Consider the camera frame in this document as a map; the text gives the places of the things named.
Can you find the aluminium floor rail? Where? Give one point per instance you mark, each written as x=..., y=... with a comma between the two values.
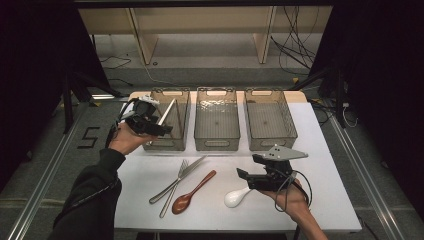
x=43, y=186
x=370, y=186

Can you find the black curtain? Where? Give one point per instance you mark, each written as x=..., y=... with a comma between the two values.
x=33, y=66
x=383, y=66

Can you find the silver metal fork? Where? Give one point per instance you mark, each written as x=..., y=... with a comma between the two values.
x=170, y=200

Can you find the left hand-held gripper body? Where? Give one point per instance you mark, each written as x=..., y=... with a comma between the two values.
x=143, y=110

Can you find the silver metal chopstick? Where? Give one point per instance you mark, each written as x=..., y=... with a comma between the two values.
x=168, y=110
x=165, y=113

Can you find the black metal stand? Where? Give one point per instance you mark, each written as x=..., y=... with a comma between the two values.
x=339, y=100

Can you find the brown wooden spoon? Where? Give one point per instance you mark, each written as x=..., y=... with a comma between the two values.
x=181, y=203

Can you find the person's left hand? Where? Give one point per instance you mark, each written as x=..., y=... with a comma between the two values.
x=126, y=141

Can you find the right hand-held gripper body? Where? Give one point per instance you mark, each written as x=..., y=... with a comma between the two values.
x=281, y=152

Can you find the person's right hand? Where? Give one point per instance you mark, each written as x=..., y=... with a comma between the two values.
x=295, y=203

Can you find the white ceramic spoon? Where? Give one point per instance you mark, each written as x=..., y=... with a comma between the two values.
x=233, y=198

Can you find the black tripod stand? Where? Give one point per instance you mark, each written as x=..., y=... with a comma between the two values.
x=68, y=106

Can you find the light wooden shelf unit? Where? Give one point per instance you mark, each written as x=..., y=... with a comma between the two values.
x=200, y=18

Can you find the brown wooden chopstick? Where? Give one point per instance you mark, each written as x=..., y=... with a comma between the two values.
x=179, y=116

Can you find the clear plastic bin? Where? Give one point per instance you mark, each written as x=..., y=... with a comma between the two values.
x=268, y=121
x=180, y=140
x=216, y=123

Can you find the silver metal knife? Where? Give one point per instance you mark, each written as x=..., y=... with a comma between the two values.
x=195, y=165

